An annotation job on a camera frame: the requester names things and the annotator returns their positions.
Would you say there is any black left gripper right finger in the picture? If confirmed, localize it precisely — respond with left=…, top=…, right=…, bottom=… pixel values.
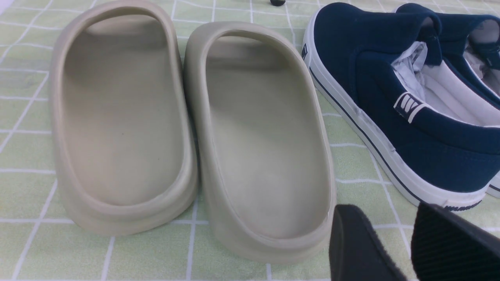
left=411, top=203, right=500, bottom=281

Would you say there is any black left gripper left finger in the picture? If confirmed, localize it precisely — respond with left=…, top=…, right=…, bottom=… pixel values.
left=329, top=205, right=407, bottom=281

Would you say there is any tan right slide sandal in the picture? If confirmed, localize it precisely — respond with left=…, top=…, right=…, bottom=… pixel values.
left=184, top=21, right=336, bottom=263

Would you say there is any tan slide sandal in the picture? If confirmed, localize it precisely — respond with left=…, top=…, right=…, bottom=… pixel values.
left=184, top=21, right=336, bottom=263
left=49, top=0, right=199, bottom=236

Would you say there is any navy left slip-on sneaker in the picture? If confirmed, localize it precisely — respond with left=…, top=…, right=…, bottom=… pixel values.
left=302, top=2, right=482, bottom=212

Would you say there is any navy slip-on sneaker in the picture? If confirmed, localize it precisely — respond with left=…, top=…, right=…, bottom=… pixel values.
left=302, top=2, right=482, bottom=212
left=394, top=4, right=499, bottom=206

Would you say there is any navy right slip-on sneaker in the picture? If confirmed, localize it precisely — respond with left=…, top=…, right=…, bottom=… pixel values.
left=394, top=4, right=499, bottom=206

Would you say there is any tan left slide sandal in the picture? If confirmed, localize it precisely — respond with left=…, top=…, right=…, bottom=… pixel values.
left=49, top=0, right=199, bottom=236

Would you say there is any green checkered tablecloth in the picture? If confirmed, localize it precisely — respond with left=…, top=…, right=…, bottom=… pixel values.
left=0, top=0, right=499, bottom=281

